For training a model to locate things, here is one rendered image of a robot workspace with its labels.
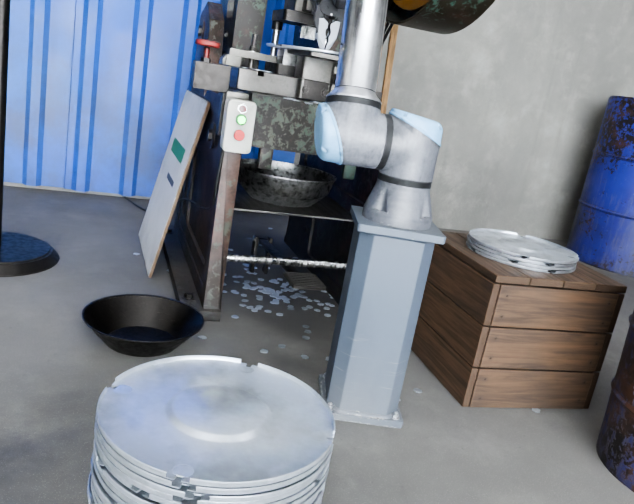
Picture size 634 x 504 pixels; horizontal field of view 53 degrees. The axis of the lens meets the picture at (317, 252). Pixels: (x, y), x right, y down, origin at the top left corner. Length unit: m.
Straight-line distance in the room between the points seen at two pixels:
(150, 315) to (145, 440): 1.05
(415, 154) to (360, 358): 0.45
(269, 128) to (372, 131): 0.58
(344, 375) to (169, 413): 0.69
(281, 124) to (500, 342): 0.83
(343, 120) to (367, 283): 0.34
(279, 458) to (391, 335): 0.69
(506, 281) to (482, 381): 0.26
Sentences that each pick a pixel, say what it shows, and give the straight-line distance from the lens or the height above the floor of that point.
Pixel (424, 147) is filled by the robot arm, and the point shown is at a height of 0.62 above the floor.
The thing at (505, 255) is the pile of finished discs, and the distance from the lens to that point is 1.66.
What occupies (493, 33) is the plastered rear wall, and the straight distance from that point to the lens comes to 3.71.
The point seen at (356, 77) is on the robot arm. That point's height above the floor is 0.73.
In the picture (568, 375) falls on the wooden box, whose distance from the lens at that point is 1.78.
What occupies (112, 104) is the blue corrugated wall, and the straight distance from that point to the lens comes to 3.13.
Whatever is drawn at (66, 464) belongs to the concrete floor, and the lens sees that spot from 1.26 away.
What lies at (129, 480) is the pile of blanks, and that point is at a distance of 0.74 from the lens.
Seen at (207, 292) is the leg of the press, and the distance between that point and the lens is 1.84.
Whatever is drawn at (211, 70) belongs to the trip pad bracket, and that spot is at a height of 0.69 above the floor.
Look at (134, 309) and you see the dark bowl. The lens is 1.79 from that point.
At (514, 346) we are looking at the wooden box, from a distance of 1.65.
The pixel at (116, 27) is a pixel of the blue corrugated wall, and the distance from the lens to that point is 3.12.
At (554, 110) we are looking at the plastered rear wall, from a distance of 3.98.
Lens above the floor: 0.72
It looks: 15 degrees down
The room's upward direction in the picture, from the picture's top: 10 degrees clockwise
